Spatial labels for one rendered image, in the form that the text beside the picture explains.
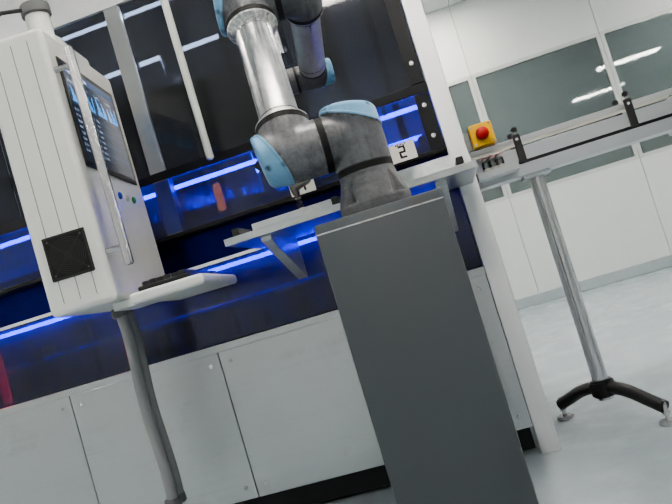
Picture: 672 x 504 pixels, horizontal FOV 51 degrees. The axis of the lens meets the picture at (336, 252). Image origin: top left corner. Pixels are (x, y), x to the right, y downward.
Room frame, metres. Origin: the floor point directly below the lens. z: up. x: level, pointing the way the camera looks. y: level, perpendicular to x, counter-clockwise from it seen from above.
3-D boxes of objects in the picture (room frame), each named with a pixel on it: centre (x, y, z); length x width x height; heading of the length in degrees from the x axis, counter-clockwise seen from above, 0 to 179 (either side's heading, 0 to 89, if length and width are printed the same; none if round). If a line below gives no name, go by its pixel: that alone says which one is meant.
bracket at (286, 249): (2.12, 0.15, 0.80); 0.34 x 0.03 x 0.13; 171
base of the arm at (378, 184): (1.45, -0.11, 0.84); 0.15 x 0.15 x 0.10
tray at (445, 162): (2.02, -0.26, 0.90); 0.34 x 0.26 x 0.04; 171
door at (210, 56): (2.32, 0.23, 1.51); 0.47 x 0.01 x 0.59; 81
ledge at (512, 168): (2.26, -0.56, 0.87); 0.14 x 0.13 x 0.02; 171
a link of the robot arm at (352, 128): (1.45, -0.10, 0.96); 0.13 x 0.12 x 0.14; 92
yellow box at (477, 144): (2.22, -0.54, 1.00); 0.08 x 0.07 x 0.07; 171
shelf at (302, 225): (2.10, -0.10, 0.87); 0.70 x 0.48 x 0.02; 81
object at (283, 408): (2.85, 0.46, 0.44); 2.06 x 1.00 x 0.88; 81
